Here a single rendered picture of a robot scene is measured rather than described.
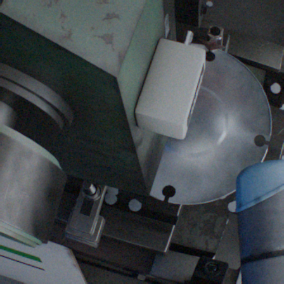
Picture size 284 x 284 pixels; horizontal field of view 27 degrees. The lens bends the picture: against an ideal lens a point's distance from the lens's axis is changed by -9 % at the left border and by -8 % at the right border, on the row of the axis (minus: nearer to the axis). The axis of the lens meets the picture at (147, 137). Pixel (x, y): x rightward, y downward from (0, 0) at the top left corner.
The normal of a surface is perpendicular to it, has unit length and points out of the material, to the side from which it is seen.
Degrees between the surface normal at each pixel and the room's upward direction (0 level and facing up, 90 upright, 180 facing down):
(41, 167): 64
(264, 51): 0
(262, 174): 14
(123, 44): 45
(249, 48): 0
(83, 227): 0
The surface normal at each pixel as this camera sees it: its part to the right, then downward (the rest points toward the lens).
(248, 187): -0.75, -0.18
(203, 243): -0.06, -0.29
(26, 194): 0.83, 0.11
